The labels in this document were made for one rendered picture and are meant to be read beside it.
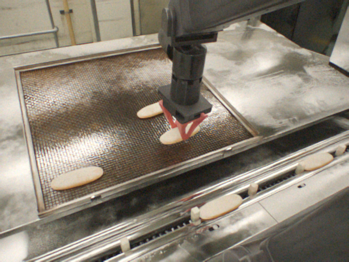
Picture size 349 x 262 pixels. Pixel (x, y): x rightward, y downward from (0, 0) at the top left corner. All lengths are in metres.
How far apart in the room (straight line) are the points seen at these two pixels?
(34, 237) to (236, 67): 0.73
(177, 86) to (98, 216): 0.31
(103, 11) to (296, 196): 3.52
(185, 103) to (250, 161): 0.29
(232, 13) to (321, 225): 0.22
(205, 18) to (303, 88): 0.62
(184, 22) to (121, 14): 3.53
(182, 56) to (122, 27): 3.52
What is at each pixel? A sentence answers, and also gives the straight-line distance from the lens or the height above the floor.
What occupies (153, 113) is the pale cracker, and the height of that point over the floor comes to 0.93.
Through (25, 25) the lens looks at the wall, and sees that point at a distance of 4.07.
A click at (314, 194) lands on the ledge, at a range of 0.63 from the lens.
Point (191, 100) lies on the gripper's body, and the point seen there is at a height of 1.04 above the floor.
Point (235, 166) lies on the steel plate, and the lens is 0.70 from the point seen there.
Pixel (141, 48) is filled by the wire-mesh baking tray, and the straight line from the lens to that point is 0.97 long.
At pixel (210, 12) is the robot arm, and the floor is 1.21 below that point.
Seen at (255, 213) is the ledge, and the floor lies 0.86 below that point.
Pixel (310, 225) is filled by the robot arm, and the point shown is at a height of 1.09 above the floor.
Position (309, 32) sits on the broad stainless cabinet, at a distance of 3.31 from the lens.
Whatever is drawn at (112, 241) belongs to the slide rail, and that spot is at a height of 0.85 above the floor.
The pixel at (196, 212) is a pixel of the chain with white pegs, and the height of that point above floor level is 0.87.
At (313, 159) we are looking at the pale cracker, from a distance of 0.72.
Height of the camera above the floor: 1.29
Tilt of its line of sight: 36 degrees down
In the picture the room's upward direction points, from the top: straight up
